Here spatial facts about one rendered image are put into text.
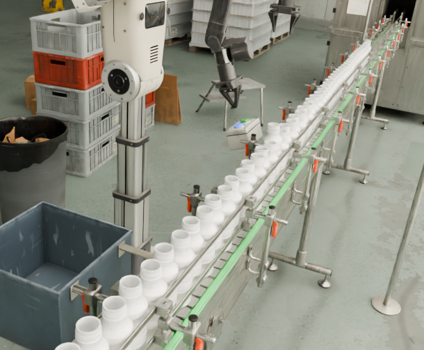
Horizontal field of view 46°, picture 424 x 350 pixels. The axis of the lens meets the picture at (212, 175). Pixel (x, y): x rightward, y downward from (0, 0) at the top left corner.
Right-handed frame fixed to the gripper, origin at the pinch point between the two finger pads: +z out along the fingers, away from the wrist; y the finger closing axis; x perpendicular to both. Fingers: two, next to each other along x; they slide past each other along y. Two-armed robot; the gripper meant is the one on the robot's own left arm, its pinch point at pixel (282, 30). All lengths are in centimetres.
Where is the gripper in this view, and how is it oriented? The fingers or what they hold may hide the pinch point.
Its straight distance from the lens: 195.6
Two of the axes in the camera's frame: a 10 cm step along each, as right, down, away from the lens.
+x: -4.0, 3.7, -8.4
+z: -0.7, 9.0, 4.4
